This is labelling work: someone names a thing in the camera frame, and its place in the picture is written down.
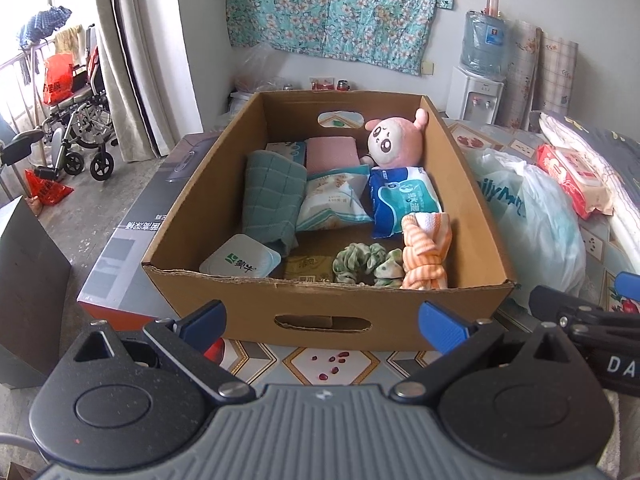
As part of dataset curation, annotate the wheelchair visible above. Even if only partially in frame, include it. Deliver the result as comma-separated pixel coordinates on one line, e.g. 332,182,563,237
30,22,118,183

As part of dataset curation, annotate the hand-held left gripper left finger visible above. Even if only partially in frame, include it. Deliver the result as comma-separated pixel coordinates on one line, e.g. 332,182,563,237
74,299,257,403

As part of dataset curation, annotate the light blue tissue pack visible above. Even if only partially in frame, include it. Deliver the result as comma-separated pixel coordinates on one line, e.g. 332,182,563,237
265,141,307,166

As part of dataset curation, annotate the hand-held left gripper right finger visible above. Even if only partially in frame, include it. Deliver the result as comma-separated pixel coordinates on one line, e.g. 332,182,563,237
389,301,581,405

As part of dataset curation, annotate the clear plastic bag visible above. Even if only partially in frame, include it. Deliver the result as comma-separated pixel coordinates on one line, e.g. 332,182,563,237
232,42,288,93

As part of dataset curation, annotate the green floral scrunchie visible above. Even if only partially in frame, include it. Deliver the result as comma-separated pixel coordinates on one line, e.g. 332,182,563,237
372,249,405,281
332,242,386,285

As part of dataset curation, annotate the grey patterned quilt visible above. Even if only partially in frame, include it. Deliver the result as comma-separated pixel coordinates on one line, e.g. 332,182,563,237
537,110,640,261

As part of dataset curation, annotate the red wet wipes pack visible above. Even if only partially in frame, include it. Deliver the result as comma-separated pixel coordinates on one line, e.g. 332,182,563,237
536,144,615,220

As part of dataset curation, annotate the gold tissue packet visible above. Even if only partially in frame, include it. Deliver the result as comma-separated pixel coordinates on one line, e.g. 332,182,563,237
284,255,335,283

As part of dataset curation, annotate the plaid rolled mat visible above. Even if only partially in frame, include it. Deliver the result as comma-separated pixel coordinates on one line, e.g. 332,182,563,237
530,35,580,126

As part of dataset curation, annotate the blue plastic packet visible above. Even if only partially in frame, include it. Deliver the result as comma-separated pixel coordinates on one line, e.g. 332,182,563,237
369,166,443,239

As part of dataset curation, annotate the white snack packet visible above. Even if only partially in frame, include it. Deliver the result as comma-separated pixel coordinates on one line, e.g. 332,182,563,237
295,166,373,233

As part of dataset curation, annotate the yellow towel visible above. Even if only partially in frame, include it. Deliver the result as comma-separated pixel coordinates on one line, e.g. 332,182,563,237
54,24,87,56

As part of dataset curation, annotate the teal quilted towel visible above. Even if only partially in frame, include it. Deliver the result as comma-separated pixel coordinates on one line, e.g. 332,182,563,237
242,150,308,256

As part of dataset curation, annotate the white yogurt cup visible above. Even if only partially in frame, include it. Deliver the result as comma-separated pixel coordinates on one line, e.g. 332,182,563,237
199,233,283,279

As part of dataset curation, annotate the teal floral wall cloth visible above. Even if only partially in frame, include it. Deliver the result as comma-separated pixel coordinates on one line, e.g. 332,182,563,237
225,0,456,73

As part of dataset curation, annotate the grey and orange appliance box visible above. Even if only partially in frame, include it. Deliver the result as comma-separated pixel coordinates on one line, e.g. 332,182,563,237
76,129,231,331

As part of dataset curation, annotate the brown cardboard box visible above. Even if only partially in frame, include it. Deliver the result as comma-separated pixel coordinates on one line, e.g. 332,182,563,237
141,91,516,353

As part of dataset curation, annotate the crumpled red plastic bag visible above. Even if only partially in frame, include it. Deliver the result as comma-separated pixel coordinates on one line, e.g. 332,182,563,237
24,169,75,207

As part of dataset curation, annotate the white water dispenser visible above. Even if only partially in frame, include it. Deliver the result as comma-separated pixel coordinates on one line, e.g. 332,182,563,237
445,65,506,126

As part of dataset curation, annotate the blue dotted cloth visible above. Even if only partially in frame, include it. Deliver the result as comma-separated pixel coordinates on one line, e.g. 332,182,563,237
17,5,76,51

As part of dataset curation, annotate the white plastic bag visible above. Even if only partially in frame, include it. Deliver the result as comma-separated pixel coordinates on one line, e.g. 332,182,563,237
467,149,587,301

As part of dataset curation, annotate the grey curtain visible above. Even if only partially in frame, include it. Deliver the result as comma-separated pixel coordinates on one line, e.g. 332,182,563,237
90,0,201,161

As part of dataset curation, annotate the pink plush toy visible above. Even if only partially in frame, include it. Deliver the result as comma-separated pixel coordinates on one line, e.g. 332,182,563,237
359,107,431,168

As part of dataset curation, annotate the dark cabinet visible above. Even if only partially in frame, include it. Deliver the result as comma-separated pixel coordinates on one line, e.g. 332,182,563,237
0,195,73,391

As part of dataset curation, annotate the pink sponge block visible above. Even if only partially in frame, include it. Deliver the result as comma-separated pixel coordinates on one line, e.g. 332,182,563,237
305,136,361,176

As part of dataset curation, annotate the orange striped cloth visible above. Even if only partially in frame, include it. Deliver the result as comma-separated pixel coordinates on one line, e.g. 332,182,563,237
400,212,453,291

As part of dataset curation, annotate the floral rolled mat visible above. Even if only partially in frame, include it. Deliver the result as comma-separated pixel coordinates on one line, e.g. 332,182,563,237
500,20,543,131

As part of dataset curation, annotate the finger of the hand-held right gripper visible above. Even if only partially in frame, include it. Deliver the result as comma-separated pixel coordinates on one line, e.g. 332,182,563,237
529,285,607,330
614,271,640,316

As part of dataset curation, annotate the orange-red shopping bag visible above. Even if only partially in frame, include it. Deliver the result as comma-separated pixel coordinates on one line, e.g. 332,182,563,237
42,52,76,107

